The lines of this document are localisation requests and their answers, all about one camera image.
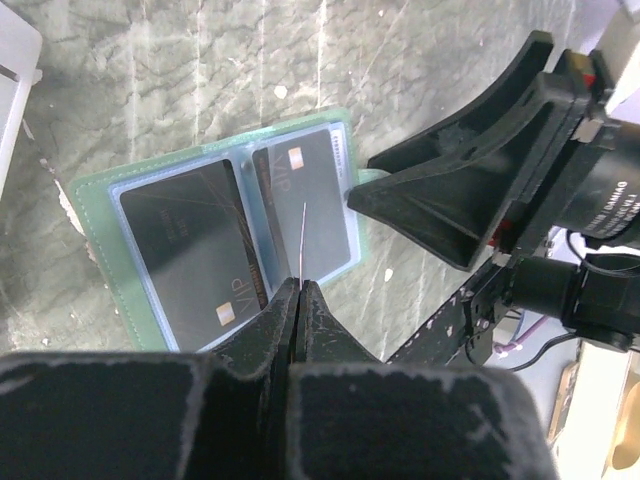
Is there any grey credit card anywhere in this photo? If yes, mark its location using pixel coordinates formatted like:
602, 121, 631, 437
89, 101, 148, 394
330, 128, 349, 181

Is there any black credit card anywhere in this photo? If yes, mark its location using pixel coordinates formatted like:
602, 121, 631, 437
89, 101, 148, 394
110, 159, 268, 352

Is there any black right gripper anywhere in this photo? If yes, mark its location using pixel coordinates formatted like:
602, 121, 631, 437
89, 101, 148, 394
347, 31, 639, 271

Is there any green card holder wallet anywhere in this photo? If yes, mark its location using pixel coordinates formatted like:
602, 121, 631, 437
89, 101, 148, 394
71, 109, 382, 352

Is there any white card tray box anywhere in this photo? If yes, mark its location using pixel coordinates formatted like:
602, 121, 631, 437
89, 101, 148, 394
0, 3, 42, 191

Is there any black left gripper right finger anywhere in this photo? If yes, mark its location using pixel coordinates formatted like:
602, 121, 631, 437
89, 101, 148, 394
284, 279, 559, 480

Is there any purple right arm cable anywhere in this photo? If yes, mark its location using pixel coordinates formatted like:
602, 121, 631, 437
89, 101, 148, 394
492, 317, 551, 356

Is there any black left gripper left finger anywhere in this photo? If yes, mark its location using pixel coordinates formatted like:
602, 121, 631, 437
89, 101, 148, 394
1, 279, 298, 479

